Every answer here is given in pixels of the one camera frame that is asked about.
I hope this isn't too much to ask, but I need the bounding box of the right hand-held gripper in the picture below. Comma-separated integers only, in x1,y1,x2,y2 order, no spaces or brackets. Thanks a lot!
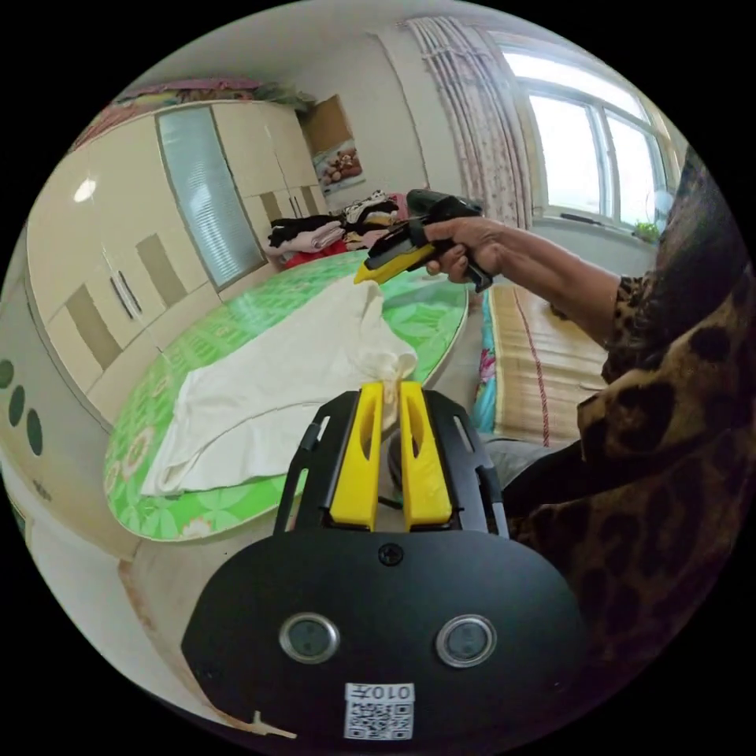
353,188,495,294

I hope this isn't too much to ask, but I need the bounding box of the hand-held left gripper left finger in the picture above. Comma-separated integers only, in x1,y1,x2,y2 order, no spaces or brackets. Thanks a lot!
328,382,384,532

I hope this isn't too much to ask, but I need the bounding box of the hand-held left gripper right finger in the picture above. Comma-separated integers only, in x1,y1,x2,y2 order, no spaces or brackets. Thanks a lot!
398,381,455,530

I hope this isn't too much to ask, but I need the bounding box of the white tank top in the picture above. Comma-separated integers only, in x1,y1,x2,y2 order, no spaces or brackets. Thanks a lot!
140,277,419,498

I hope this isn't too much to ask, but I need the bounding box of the person's right forearm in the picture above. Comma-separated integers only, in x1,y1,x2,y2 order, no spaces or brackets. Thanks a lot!
502,226,622,350

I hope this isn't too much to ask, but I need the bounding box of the person's right hand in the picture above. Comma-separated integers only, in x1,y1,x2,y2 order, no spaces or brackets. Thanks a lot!
424,217,516,285

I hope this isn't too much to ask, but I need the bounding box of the pile of clothes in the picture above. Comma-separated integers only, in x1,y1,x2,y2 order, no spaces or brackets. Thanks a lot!
262,190,416,270

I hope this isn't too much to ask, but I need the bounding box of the bed with green floral sheet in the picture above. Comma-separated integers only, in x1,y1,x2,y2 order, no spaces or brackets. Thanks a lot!
103,247,615,543

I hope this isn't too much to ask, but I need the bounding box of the pink patterned curtain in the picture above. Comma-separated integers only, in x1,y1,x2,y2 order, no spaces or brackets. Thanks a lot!
406,16,534,232

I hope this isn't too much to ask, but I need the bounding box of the window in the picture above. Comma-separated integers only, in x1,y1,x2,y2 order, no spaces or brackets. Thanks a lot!
498,38,684,237

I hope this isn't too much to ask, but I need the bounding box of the person's body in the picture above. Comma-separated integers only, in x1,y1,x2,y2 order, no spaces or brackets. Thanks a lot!
472,146,754,719

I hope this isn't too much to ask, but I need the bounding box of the cream wardrobe cupboard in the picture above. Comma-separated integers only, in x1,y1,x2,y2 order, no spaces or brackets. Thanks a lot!
25,80,330,428

